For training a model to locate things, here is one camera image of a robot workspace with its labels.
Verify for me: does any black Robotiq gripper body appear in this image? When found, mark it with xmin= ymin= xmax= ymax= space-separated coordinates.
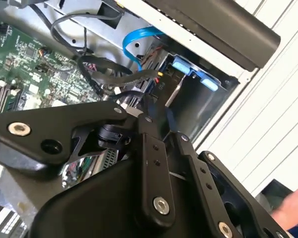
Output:
xmin=29 ymin=158 xmax=216 ymax=238

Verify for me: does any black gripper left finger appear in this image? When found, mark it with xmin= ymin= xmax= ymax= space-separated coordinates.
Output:
xmin=0 ymin=100 xmax=176 ymax=223

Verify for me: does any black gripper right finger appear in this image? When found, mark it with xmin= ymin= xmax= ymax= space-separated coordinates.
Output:
xmin=164 ymin=108 xmax=290 ymax=238

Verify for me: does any black sleeved disk wire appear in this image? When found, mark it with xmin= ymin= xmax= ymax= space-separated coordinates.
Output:
xmin=77 ymin=55 xmax=185 ymax=110

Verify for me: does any blue disk wire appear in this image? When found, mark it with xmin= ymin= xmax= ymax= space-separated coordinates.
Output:
xmin=122 ymin=26 xmax=165 ymax=75

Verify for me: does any hard disk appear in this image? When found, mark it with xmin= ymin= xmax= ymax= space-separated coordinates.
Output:
xmin=161 ymin=53 xmax=220 ymax=110

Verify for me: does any person's bare hand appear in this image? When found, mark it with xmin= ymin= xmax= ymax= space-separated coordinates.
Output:
xmin=270 ymin=180 xmax=298 ymax=232

